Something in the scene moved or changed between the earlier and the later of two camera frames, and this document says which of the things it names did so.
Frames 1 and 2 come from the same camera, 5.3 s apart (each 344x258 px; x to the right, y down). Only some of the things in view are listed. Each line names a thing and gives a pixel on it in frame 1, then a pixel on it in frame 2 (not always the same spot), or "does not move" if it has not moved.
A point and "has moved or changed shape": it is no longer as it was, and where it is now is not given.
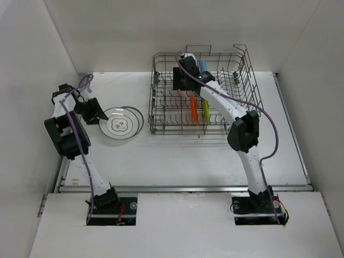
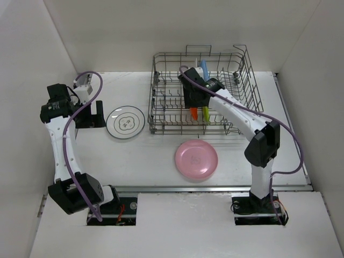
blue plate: x=203 y=66 does not move
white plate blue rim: x=122 y=123 has moved or changed shape
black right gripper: x=177 y=84 -> x=188 y=102
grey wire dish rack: x=199 y=92 does not move
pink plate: x=183 y=93 has moved or changed shape
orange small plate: x=194 y=109 does not move
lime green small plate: x=206 y=110 does not move
